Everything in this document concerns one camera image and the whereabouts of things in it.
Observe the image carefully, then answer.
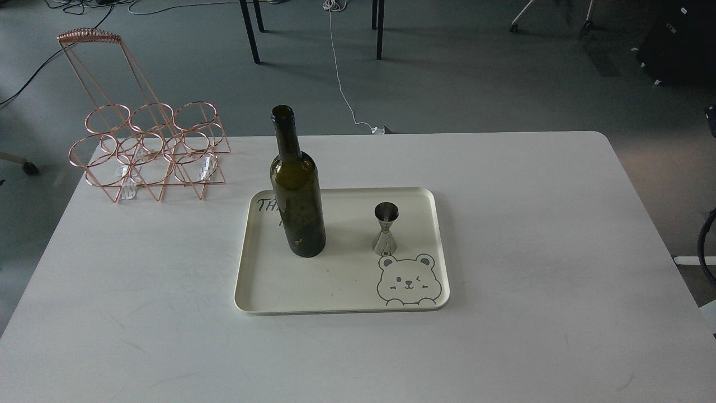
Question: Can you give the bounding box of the black table leg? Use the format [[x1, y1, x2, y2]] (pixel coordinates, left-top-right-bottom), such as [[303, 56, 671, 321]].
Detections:
[[371, 0, 385, 60], [239, 0, 265, 64]]

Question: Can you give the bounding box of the black table leg right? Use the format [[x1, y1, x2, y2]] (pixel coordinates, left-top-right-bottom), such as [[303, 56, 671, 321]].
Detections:
[[371, 0, 385, 60]]

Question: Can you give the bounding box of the white floor cable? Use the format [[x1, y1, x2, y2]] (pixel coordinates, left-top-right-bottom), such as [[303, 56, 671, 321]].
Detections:
[[322, 0, 385, 135]]

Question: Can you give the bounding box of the white chair base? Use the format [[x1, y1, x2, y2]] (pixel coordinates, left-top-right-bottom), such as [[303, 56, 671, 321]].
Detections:
[[509, 1, 598, 33]]

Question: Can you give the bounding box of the steel double jigger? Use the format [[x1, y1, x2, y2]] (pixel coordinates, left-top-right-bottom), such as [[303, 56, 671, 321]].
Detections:
[[371, 201, 399, 257]]

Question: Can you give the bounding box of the black floor cable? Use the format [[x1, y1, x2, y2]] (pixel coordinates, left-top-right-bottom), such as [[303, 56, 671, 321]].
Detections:
[[0, 0, 115, 107]]

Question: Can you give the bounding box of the black corrugated cable right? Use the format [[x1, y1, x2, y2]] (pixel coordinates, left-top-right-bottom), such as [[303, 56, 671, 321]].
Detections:
[[697, 208, 716, 289]]

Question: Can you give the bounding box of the black table leg left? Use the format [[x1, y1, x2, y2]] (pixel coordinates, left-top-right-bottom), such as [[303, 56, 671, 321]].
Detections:
[[239, 0, 265, 64]]

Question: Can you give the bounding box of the office chair caster left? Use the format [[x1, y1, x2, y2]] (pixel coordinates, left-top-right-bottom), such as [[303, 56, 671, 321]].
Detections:
[[0, 152, 39, 176]]

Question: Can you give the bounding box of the rose gold wire bottle rack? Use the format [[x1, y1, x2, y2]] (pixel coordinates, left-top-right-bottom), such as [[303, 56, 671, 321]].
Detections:
[[57, 27, 231, 203]]

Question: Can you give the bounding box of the dark green wine bottle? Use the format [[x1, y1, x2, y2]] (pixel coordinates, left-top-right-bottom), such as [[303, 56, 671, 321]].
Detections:
[[270, 105, 326, 258]]

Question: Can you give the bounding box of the cream bear serving tray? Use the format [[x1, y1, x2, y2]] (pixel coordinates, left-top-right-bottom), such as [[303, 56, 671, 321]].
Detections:
[[234, 187, 450, 315]]

